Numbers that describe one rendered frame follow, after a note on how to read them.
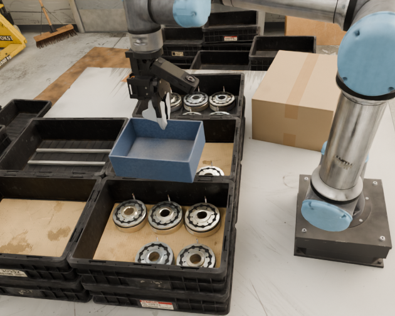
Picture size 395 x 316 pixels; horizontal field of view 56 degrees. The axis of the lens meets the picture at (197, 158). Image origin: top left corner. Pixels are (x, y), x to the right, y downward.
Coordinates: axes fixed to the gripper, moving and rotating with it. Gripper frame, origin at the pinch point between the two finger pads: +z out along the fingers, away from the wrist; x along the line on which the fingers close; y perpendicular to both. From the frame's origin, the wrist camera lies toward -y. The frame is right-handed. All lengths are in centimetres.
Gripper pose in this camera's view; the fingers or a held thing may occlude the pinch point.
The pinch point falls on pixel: (166, 124)
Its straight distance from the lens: 97.8
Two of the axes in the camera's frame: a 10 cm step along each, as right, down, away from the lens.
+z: 0.8, 8.2, 5.7
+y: -9.6, -1.0, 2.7
